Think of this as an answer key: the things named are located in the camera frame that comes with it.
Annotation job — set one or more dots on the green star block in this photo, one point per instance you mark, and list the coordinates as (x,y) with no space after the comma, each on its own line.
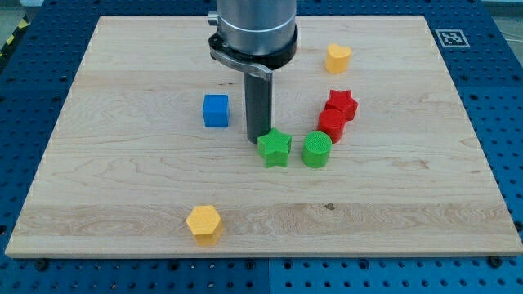
(274,148)

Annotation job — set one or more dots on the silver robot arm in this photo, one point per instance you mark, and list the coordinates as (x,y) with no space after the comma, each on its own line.
(254,37)

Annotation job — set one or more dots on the red star block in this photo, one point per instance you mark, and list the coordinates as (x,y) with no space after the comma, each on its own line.
(343,102)

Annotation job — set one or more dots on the green cylinder block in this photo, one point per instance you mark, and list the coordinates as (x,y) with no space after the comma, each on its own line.
(316,149)

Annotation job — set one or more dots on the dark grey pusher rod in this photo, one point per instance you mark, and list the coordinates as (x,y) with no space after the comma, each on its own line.
(258,105)

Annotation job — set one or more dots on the blue cube block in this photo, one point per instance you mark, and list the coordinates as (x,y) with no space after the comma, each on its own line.
(216,110)

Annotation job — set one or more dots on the red cylinder block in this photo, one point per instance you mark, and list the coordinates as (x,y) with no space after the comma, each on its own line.
(332,123)

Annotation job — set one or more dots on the yellow hexagon block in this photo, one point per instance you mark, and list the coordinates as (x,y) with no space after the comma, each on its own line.
(205,224)

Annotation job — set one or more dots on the wooden board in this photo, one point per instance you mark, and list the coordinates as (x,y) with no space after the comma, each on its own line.
(130,157)

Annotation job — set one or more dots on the yellow heart block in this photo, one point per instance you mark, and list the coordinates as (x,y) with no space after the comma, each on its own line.
(337,58)

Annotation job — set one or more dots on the fiducial marker tag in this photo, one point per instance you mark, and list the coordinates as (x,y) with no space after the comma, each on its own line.
(452,38)

